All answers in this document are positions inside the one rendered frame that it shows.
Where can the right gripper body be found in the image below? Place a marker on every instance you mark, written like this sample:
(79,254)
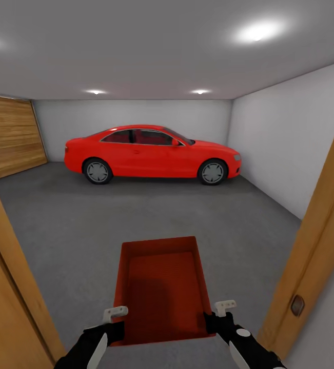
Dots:
(215,324)

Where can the storage box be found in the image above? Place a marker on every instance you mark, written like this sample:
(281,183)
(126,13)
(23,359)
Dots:
(162,283)

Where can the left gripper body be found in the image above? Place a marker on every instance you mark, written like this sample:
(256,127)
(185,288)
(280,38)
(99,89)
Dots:
(116,331)

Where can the car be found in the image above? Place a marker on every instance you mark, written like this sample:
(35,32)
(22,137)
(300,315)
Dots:
(149,151)

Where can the garage door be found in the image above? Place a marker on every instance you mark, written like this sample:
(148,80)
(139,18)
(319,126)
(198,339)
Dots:
(21,147)

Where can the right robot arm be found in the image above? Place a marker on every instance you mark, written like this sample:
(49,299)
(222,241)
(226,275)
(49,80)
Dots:
(247,353)

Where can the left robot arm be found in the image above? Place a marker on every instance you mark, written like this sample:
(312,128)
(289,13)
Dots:
(92,344)

